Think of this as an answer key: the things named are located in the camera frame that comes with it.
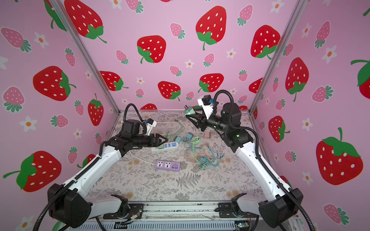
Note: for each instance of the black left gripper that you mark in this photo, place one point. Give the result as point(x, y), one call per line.
point(155, 143)

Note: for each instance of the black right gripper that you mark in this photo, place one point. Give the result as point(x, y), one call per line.
point(201, 121)

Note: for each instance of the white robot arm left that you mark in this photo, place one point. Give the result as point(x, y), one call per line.
point(67, 203)

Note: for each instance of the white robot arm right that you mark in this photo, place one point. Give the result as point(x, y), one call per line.
point(282, 201)

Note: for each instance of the white blue power strip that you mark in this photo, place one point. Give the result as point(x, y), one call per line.
point(168, 146)

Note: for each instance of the purple power strip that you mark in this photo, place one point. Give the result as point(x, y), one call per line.
point(167, 165)

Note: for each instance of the teal charger plug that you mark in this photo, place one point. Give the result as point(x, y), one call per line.
point(178, 139)
point(189, 136)

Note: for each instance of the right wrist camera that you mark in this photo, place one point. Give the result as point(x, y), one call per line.
point(207, 104)

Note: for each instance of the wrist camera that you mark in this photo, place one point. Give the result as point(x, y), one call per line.
point(150, 124)
point(207, 104)

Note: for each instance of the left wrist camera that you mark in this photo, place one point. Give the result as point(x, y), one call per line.
point(150, 124)

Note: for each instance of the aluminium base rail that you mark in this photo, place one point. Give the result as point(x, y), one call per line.
point(179, 216)

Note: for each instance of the aluminium corner post right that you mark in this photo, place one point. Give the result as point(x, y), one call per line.
point(285, 37)

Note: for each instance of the aluminium corner post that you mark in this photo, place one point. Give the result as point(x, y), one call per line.
point(61, 12)
point(285, 37)

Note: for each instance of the aluminium corner post left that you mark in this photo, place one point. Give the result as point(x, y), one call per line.
point(61, 12)

